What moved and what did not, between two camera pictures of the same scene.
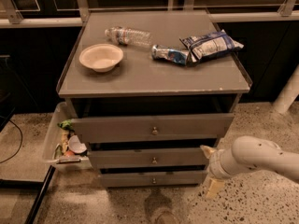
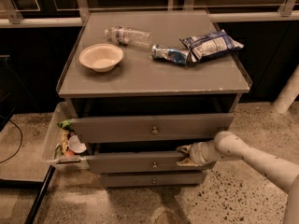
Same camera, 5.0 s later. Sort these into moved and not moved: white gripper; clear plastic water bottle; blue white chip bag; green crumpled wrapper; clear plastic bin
Moved: white gripper
Not moved: blue white chip bag; green crumpled wrapper; clear plastic water bottle; clear plastic bin
